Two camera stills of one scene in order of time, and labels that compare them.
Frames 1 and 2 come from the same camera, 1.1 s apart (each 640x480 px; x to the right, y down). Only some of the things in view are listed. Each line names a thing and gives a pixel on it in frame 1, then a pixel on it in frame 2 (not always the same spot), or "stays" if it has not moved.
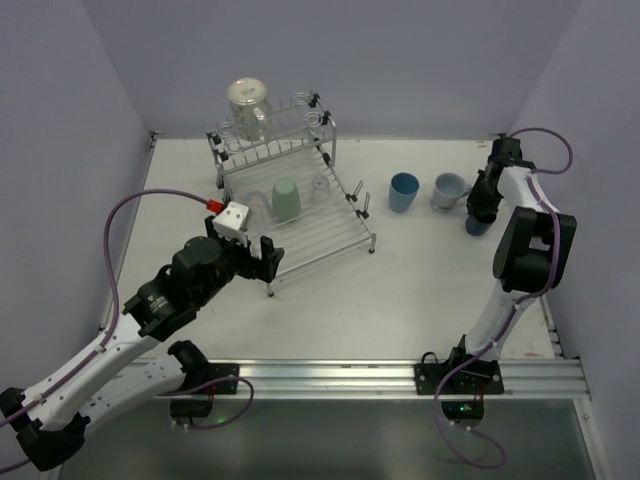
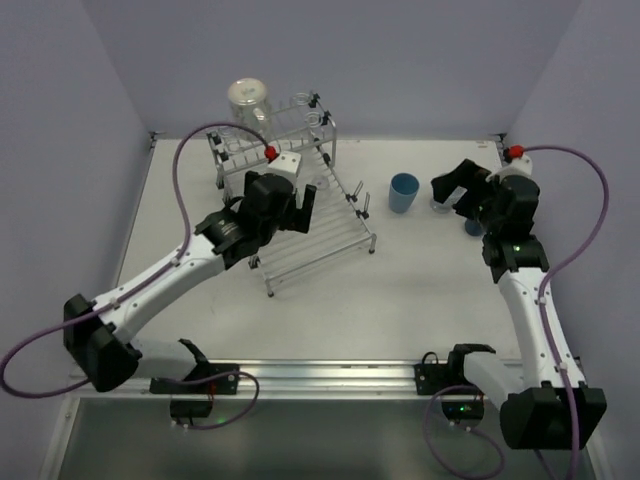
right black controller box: (463, 410) stays
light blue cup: (403, 190) stays
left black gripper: (248, 259) to (295, 211)
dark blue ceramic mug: (475, 227) stays
